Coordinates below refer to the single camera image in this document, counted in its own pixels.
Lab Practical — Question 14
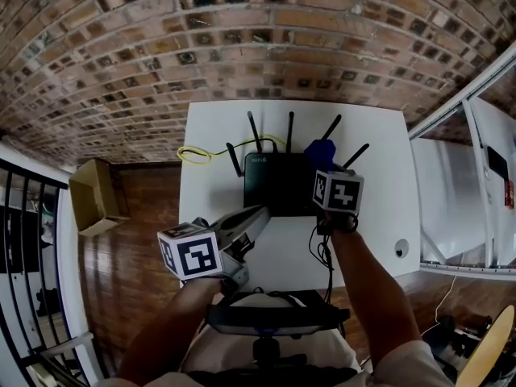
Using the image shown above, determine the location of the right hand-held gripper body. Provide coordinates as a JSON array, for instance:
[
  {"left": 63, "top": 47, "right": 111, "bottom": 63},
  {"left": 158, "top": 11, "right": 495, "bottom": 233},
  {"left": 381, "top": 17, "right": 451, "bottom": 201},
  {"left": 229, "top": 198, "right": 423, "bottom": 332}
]
[{"left": 311, "top": 169, "right": 366, "bottom": 236}]

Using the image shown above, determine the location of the black flat device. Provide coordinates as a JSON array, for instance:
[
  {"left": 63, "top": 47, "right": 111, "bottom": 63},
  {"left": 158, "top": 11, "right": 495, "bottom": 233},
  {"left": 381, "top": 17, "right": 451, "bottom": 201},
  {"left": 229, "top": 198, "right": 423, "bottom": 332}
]
[{"left": 486, "top": 144, "right": 510, "bottom": 180}]

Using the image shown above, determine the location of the yellow cable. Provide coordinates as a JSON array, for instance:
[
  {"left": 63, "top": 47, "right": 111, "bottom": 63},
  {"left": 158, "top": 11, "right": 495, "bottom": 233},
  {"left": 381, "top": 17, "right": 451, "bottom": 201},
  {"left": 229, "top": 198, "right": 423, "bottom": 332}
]
[{"left": 177, "top": 135, "right": 280, "bottom": 167}]

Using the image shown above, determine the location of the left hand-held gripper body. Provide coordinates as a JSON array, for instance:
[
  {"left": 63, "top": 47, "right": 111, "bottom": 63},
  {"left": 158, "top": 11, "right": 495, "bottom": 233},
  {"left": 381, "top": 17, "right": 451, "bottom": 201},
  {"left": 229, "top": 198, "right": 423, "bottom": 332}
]
[{"left": 156, "top": 214, "right": 252, "bottom": 294}]

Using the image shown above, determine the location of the white metal frame panel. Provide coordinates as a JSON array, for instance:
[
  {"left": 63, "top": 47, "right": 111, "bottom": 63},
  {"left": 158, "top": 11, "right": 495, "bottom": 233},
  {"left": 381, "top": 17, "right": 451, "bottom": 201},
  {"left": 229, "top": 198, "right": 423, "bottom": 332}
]
[{"left": 408, "top": 40, "right": 516, "bottom": 278}]

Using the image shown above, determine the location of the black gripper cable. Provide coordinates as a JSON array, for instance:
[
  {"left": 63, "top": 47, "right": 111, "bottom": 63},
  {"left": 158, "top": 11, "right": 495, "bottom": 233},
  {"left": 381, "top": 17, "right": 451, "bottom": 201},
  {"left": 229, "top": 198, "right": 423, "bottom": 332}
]
[{"left": 307, "top": 223, "right": 336, "bottom": 306}]

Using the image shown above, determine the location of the black equipment on floor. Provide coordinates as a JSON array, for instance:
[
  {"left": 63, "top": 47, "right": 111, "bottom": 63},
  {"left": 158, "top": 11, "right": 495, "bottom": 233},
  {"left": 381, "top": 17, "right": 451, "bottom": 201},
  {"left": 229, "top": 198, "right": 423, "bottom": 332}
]
[{"left": 426, "top": 314, "right": 493, "bottom": 363}]

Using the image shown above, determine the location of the open cardboard box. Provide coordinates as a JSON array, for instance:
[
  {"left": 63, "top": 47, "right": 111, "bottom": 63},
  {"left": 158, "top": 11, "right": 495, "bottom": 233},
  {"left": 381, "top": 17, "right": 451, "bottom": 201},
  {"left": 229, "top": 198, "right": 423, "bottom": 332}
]
[{"left": 68, "top": 158, "right": 132, "bottom": 238}]

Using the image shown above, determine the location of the black metal railing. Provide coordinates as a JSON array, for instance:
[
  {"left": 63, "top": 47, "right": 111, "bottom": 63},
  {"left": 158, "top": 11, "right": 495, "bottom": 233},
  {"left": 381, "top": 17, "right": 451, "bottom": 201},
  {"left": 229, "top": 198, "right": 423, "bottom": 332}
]
[{"left": 0, "top": 158, "right": 104, "bottom": 387}]

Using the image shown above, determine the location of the person's left forearm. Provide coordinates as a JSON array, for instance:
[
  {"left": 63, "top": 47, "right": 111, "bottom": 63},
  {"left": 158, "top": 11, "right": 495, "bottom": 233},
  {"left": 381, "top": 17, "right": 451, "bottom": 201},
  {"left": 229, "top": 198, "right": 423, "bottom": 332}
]
[{"left": 116, "top": 275, "right": 227, "bottom": 387}]

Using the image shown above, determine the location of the round wooden board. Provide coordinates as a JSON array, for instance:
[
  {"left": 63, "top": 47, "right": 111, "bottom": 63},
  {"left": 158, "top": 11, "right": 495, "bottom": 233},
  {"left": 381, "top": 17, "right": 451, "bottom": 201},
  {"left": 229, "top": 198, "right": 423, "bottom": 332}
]
[{"left": 455, "top": 304, "right": 516, "bottom": 387}]

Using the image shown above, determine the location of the black router with antennas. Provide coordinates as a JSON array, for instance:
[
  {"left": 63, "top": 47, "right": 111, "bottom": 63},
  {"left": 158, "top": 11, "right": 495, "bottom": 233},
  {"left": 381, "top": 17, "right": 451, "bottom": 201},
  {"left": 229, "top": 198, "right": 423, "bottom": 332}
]
[{"left": 225, "top": 110, "right": 371, "bottom": 219}]

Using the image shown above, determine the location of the black chest-mounted device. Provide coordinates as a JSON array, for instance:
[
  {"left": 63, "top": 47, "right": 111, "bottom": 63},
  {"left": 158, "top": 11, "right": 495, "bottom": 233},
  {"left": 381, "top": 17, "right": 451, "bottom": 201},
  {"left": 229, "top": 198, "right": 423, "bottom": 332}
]
[{"left": 206, "top": 289, "right": 352, "bottom": 372}]

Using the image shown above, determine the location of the person's right forearm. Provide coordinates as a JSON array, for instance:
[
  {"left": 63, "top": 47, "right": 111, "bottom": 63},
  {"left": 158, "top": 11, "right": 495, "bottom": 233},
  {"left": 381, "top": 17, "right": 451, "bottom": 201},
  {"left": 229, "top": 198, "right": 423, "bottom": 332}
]
[{"left": 328, "top": 227, "right": 425, "bottom": 375}]

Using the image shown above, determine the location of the person's white shirt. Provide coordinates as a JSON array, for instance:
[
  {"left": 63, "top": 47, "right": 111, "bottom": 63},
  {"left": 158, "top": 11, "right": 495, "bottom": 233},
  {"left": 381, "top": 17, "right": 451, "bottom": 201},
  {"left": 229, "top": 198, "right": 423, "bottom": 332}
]
[{"left": 96, "top": 328, "right": 459, "bottom": 387}]

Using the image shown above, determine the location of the blue cloth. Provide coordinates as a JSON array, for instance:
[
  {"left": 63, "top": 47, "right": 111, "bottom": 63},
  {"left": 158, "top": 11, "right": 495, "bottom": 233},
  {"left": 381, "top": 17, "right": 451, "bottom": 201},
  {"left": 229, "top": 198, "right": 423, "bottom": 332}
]
[{"left": 303, "top": 138, "right": 338, "bottom": 173}]

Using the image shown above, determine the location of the white floor cable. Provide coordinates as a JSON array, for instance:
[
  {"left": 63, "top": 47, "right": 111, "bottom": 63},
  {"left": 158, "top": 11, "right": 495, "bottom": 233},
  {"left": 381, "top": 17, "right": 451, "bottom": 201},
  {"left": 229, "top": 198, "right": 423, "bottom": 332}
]
[{"left": 420, "top": 274, "right": 459, "bottom": 335}]

